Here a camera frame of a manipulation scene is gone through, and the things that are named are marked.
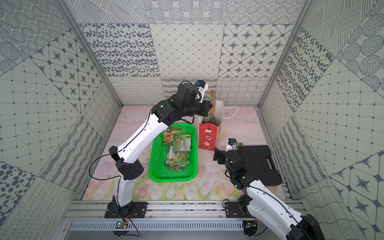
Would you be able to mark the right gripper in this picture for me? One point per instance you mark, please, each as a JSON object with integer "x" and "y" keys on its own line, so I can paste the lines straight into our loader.
{"x": 222, "y": 155}

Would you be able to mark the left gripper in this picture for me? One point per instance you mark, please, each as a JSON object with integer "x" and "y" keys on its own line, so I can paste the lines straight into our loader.
{"x": 207, "y": 108}

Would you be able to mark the orange sauce packet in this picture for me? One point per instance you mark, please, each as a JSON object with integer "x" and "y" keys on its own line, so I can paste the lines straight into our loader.
{"x": 210, "y": 117}

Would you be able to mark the white red paper bag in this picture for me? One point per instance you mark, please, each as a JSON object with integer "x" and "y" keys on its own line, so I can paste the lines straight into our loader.
{"x": 209, "y": 129}

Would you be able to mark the orange mushroom soup packet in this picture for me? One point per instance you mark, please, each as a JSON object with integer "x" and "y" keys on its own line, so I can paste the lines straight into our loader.
{"x": 168, "y": 135}

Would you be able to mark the green barcode packet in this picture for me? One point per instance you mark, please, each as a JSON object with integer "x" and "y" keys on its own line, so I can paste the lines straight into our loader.
{"x": 177, "y": 161}

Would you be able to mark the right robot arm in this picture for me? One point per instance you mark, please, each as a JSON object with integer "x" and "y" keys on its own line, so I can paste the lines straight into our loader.
{"x": 260, "y": 203}

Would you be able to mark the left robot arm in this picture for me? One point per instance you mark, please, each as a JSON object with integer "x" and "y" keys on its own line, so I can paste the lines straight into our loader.
{"x": 126, "y": 156}

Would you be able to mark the black plastic case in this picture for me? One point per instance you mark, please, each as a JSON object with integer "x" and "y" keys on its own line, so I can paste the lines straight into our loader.
{"x": 259, "y": 162}

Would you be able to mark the green seaweed packet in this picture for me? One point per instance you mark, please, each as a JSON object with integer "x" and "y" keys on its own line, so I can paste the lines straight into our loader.
{"x": 182, "y": 142}

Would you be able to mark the right circuit board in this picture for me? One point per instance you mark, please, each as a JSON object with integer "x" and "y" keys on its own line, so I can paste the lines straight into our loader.
{"x": 250, "y": 228}

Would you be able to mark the circuit board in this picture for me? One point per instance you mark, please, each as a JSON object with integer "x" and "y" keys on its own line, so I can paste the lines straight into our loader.
{"x": 121, "y": 225}
{"x": 250, "y": 228}

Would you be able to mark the left circuit board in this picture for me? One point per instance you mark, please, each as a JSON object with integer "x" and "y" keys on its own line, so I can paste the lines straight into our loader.
{"x": 121, "y": 225}

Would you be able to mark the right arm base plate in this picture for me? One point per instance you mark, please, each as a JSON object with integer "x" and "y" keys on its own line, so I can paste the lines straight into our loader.
{"x": 233, "y": 210}

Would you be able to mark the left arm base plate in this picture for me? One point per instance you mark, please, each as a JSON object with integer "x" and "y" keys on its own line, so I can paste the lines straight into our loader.
{"x": 124, "y": 210}

